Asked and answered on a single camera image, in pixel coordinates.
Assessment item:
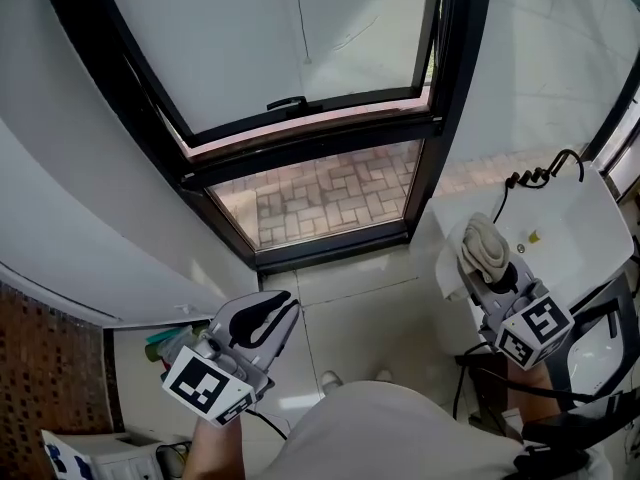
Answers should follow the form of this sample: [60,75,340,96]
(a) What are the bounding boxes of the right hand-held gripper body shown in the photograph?
[479,278,575,371]

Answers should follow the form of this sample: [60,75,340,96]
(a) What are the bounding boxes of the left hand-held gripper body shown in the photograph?
[161,330,276,427]

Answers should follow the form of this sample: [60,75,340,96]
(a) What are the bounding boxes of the white cleaning cloth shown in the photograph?
[434,211,512,303]

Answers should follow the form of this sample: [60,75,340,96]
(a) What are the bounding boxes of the black window frame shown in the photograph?
[39,0,489,275]

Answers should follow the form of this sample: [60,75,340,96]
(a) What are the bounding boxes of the person's right forearm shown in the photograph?
[505,357,555,424]

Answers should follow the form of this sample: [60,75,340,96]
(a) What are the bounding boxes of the person's left forearm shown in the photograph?
[182,415,246,480]

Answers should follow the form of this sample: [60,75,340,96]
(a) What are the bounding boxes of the clear plastic bag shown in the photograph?
[158,323,204,369]

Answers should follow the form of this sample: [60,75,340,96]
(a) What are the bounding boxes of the teal paper roll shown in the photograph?
[145,325,184,347]

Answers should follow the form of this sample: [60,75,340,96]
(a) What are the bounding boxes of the white sink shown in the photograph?
[430,165,634,364]

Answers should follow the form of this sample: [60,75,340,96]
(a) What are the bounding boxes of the white socket box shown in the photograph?
[42,428,166,480]

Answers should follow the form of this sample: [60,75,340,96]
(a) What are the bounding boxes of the person's white shirt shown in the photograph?
[272,378,614,480]

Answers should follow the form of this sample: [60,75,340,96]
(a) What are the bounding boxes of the coiled black cable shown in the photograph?
[154,440,191,475]

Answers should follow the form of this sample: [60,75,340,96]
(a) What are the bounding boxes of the thin black cord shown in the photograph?
[491,180,512,224]

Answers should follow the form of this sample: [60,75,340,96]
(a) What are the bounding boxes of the thin blind pull cord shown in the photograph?
[291,0,315,65]

